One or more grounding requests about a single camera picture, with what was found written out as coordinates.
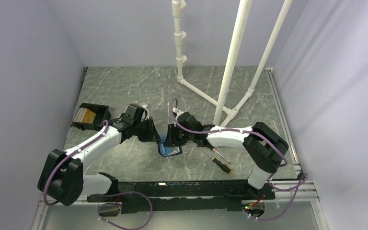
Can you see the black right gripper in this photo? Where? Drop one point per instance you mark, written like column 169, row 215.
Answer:
column 172, row 140

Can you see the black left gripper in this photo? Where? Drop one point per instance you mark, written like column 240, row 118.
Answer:
column 152, row 135

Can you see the dark blue card holder wallet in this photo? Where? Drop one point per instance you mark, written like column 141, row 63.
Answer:
column 165, row 151

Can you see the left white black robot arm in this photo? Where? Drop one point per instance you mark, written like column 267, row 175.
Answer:
column 63, row 178

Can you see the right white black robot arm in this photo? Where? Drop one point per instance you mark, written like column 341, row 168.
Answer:
column 266, row 148

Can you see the black card storage box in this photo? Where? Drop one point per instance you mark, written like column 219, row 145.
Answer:
column 90, row 116

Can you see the upper yellow black screwdriver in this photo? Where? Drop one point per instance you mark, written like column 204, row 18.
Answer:
column 213, row 149

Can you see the yellow black screwdriver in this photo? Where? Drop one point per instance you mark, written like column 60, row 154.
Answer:
column 225, row 168
column 213, row 149

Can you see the lower yellow black screwdriver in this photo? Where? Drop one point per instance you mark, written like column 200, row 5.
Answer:
column 225, row 168

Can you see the white PVC pipe frame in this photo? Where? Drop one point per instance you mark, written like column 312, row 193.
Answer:
column 224, row 115

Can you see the aluminium extrusion rail frame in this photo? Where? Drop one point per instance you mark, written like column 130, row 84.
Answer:
column 135, row 161

